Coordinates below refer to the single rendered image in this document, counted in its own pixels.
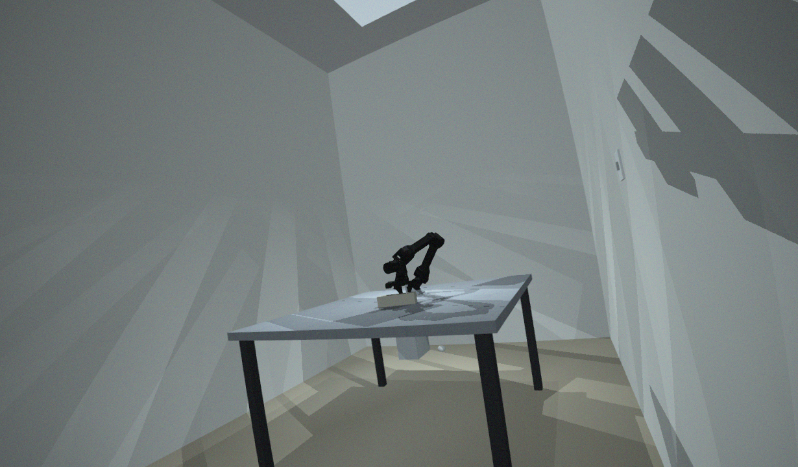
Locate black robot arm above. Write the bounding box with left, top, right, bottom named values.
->
left=383, top=232, right=445, bottom=290

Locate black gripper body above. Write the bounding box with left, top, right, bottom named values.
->
left=385, top=269, right=422, bottom=289

